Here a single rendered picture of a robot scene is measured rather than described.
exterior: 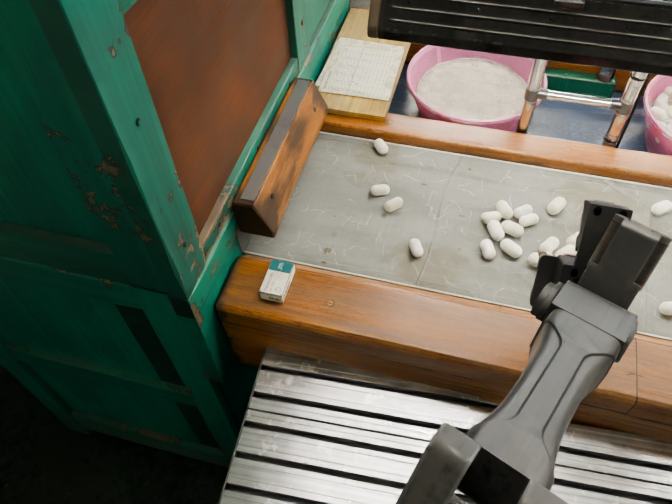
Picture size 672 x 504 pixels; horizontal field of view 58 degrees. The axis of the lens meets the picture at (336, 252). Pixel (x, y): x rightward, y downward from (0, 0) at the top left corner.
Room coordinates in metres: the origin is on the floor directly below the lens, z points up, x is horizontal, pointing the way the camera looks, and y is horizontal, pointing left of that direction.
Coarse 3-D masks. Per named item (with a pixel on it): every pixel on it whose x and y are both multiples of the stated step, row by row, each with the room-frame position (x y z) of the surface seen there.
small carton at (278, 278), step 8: (272, 264) 0.53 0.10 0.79; (280, 264) 0.53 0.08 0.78; (288, 264) 0.53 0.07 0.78; (272, 272) 0.52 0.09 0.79; (280, 272) 0.52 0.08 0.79; (288, 272) 0.52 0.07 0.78; (264, 280) 0.50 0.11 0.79; (272, 280) 0.50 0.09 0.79; (280, 280) 0.50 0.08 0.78; (288, 280) 0.50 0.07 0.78; (264, 288) 0.49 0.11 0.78; (272, 288) 0.49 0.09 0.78; (280, 288) 0.49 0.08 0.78; (288, 288) 0.50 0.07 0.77; (264, 296) 0.48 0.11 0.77; (272, 296) 0.48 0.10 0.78; (280, 296) 0.48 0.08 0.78
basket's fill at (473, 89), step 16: (448, 64) 1.06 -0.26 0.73; (464, 64) 1.06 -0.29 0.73; (480, 64) 1.05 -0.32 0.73; (496, 64) 1.05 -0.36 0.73; (432, 80) 1.01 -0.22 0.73; (448, 80) 1.01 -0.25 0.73; (464, 80) 1.00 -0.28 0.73; (480, 80) 0.99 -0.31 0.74; (496, 80) 1.00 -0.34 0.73; (512, 80) 0.99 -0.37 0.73; (432, 96) 0.95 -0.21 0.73; (448, 96) 0.95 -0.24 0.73; (464, 96) 0.95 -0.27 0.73; (480, 96) 0.95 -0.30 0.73; (496, 96) 0.94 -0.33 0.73; (512, 96) 0.94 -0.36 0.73; (448, 112) 0.90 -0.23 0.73; (464, 112) 0.90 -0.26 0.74; (480, 112) 0.90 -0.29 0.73; (496, 112) 0.90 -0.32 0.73; (512, 112) 0.90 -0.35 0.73
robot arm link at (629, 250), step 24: (624, 216) 0.39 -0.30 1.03; (600, 240) 0.37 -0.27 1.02; (624, 240) 0.34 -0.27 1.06; (648, 240) 0.33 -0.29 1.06; (600, 264) 0.33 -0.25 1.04; (624, 264) 0.32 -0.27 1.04; (648, 264) 0.33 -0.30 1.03; (552, 288) 0.30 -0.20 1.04; (600, 288) 0.31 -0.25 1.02; (624, 288) 0.30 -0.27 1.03
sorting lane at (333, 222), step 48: (336, 144) 0.83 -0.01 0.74; (336, 192) 0.71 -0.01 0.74; (432, 192) 0.70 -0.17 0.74; (480, 192) 0.69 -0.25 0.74; (528, 192) 0.68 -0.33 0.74; (576, 192) 0.68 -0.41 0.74; (624, 192) 0.67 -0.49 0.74; (288, 240) 0.61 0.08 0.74; (336, 240) 0.61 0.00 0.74; (384, 240) 0.60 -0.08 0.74; (432, 240) 0.59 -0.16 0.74; (480, 240) 0.59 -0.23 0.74; (528, 240) 0.58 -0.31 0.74; (432, 288) 0.50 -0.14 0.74; (480, 288) 0.50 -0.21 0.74; (528, 288) 0.49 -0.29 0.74
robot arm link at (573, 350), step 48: (576, 288) 0.30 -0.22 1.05; (576, 336) 0.24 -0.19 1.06; (624, 336) 0.24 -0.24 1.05; (528, 384) 0.19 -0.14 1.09; (576, 384) 0.19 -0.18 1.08; (480, 432) 0.15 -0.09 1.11; (528, 432) 0.15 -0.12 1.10; (432, 480) 0.12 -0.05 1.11; (480, 480) 0.12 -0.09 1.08; (528, 480) 0.11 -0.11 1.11
